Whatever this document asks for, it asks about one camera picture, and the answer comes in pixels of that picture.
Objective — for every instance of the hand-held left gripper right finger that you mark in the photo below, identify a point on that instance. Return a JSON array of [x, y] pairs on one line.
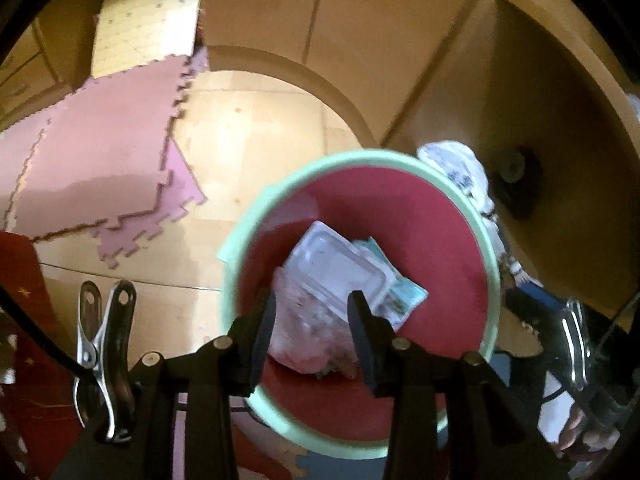
[[362, 340]]

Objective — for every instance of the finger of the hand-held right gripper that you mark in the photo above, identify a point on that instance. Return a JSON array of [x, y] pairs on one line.
[[530, 305]]

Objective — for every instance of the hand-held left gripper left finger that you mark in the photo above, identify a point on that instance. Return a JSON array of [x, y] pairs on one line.
[[265, 330]]

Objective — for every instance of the white plastic bag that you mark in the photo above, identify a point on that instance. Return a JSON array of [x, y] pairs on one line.
[[310, 335], [460, 170]]

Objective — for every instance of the teal snack bag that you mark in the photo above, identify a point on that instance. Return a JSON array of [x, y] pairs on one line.
[[400, 300]]

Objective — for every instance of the white plastic tray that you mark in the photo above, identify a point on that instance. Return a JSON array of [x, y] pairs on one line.
[[335, 265]]

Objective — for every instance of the green-rimmed red bin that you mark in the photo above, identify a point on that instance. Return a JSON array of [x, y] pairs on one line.
[[435, 220]]

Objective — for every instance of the person's right hand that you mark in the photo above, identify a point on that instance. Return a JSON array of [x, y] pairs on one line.
[[585, 440]]

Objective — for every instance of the metal spring clip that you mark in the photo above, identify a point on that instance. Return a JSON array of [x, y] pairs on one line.
[[575, 350], [107, 360]]

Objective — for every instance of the blue foam floor mat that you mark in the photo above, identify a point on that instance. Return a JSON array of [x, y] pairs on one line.
[[340, 467]]

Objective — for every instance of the mauve foam floor mat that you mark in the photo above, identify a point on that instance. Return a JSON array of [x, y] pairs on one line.
[[125, 245]]

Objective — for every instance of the red patterned cloth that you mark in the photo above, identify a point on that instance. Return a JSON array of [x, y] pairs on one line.
[[30, 310]]

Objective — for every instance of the pink foam floor mat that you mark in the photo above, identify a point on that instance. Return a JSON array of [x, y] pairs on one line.
[[100, 145]]

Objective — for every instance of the wooden cabinet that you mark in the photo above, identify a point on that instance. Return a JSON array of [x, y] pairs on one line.
[[350, 20]]

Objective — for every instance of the yellow patterned mat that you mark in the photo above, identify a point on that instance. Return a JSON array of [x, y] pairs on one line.
[[145, 25]]

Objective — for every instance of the wooden desk with drawers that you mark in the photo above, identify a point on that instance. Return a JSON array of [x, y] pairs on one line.
[[30, 70]]

